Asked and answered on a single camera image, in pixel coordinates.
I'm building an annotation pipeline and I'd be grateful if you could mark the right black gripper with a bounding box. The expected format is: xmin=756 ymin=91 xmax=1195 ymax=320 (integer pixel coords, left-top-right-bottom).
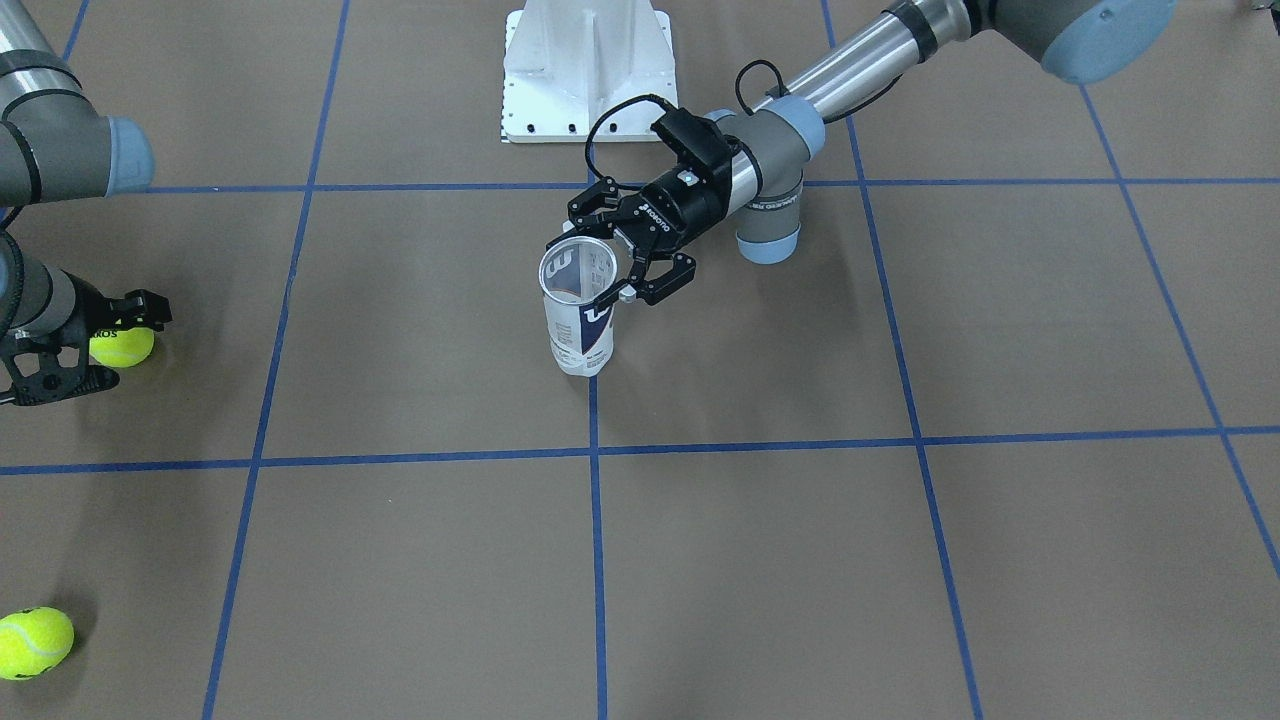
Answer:
xmin=3 ymin=275 xmax=173 ymax=407

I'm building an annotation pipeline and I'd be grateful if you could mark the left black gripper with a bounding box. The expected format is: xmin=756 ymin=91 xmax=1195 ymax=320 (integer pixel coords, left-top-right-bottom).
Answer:
xmin=547 ymin=108 xmax=740 ymax=307

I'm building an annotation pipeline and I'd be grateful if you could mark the yellow tennis ball with lettering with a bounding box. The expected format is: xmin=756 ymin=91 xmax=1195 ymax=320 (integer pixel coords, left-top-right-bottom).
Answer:
xmin=90 ymin=327 xmax=156 ymax=369

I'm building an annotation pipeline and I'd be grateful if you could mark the white tennis ball can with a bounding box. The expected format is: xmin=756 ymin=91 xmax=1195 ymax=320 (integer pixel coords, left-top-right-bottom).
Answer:
xmin=538 ymin=236 xmax=618 ymax=377

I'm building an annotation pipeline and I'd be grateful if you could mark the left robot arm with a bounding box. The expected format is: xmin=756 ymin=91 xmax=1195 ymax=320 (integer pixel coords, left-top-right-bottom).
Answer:
xmin=541 ymin=1 xmax=1175 ymax=313

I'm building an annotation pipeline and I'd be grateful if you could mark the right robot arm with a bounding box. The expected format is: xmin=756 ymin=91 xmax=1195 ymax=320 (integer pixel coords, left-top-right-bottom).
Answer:
xmin=1 ymin=1 xmax=173 ymax=407

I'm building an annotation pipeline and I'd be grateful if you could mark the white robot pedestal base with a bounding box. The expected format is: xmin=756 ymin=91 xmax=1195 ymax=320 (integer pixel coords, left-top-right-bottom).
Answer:
xmin=500 ymin=1 xmax=678 ymax=143

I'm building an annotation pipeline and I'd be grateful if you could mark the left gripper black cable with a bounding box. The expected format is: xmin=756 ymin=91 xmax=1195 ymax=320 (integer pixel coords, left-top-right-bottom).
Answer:
xmin=586 ymin=60 xmax=791 ymax=191

